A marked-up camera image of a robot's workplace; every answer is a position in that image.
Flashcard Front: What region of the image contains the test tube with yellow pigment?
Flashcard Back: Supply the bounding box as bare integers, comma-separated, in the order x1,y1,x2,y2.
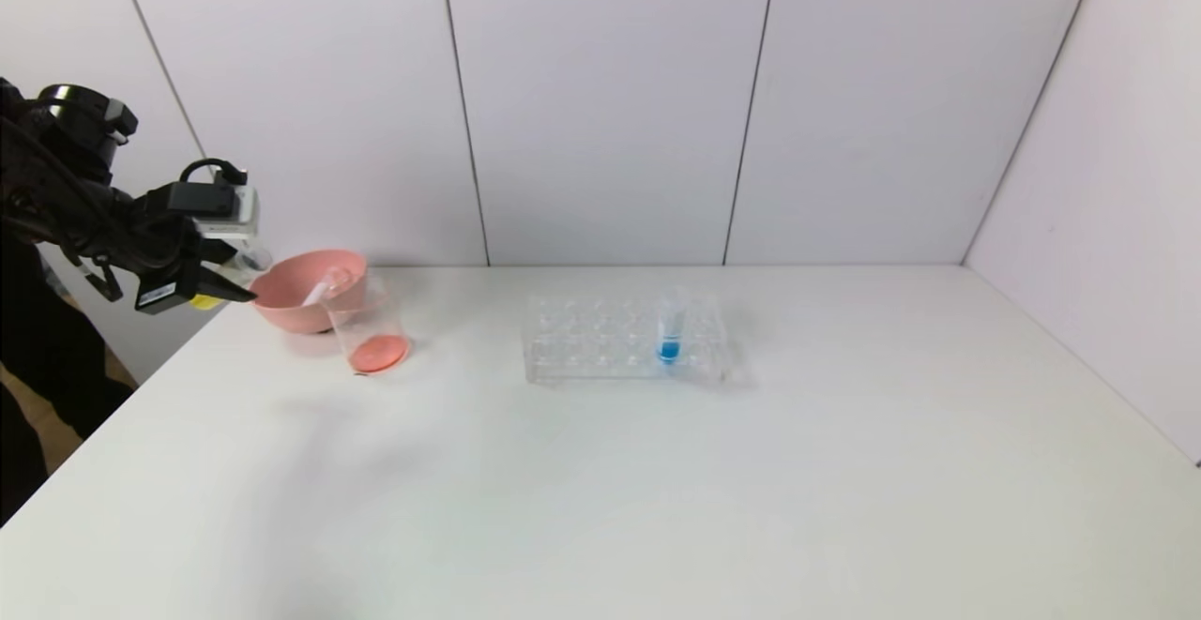
190,245,274,311

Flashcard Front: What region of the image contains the clear glass beaker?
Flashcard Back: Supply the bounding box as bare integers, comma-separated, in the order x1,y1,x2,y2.
322,273,412,377

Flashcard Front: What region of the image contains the pink bowl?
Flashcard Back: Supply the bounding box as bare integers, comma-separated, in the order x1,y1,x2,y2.
248,249,369,335

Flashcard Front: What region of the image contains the test tube with blue pigment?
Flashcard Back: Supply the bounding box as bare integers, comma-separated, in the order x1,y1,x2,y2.
655,286,684,366

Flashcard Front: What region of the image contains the clear plastic test tube rack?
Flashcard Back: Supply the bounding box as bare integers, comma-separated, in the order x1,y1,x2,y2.
523,292,729,386

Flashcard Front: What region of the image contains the test tube with red pigment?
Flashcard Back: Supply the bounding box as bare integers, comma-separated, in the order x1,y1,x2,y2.
300,266,354,310

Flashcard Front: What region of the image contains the person leg in black trousers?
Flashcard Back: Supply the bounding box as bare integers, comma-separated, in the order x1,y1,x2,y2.
0,226,138,529

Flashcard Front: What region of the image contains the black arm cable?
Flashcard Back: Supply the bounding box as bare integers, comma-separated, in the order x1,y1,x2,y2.
0,118,250,302

